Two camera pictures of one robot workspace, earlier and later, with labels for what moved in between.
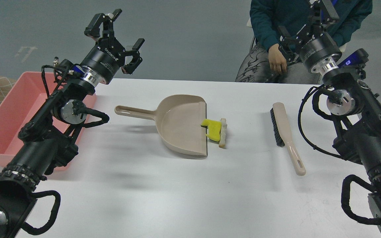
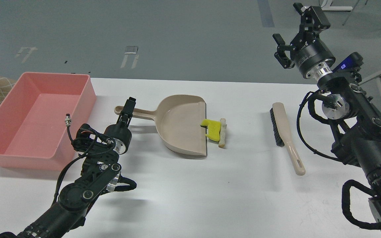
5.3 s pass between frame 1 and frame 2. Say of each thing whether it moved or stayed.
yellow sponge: stayed
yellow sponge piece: stayed
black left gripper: moved
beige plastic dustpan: stayed
